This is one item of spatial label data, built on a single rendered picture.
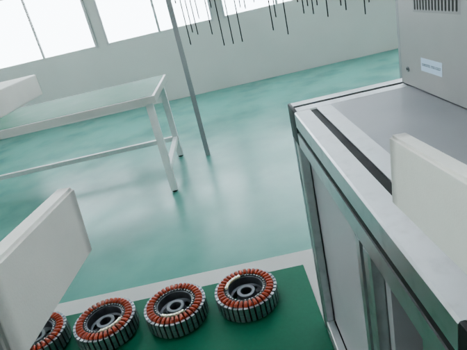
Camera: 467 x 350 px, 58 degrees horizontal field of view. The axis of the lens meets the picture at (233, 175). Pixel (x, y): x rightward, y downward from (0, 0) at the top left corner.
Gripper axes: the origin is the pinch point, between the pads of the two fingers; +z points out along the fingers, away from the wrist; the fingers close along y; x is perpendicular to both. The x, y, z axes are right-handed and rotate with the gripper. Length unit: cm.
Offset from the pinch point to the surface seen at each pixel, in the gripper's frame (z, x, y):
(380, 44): 635, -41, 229
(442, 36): 26.3, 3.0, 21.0
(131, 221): 251, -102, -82
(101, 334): 44, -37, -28
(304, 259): 59, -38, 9
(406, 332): 10.6, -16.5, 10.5
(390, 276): 6.8, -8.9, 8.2
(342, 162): 17.3, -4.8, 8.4
